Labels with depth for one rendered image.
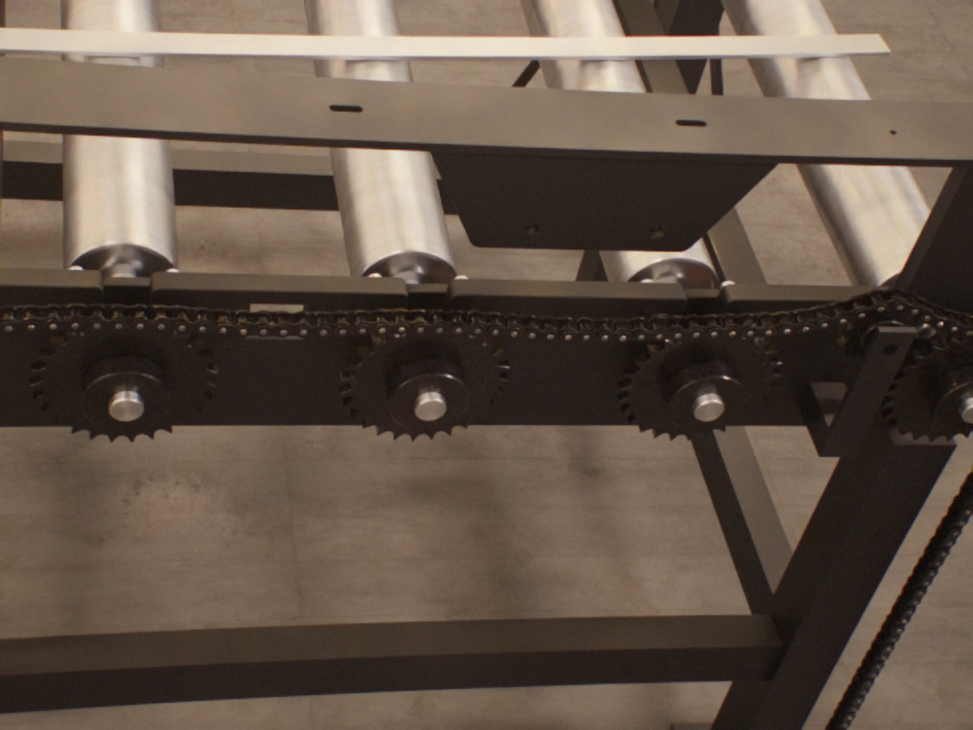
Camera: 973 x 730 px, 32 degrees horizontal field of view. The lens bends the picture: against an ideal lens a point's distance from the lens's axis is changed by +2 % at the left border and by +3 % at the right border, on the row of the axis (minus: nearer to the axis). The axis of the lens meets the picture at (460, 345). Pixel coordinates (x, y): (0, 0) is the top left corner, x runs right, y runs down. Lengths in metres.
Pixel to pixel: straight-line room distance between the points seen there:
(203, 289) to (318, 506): 1.10
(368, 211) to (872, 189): 0.60
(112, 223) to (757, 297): 0.67
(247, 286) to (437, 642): 0.67
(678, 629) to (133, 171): 0.93
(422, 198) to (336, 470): 1.00
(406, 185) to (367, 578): 0.93
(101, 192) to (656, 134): 0.58
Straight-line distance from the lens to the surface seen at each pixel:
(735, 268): 2.08
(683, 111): 1.61
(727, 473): 2.46
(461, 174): 1.61
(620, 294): 1.74
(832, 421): 1.86
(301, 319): 1.63
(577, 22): 2.18
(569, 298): 1.72
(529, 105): 1.56
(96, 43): 1.98
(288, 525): 2.68
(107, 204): 1.78
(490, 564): 2.69
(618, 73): 2.10
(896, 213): 2.03
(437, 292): 1.72
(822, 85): 2.20
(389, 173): 1.86
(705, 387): 1.76
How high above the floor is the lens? 2.06
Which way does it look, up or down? 43 degrees down
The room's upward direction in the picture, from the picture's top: 14 degrees clockwise
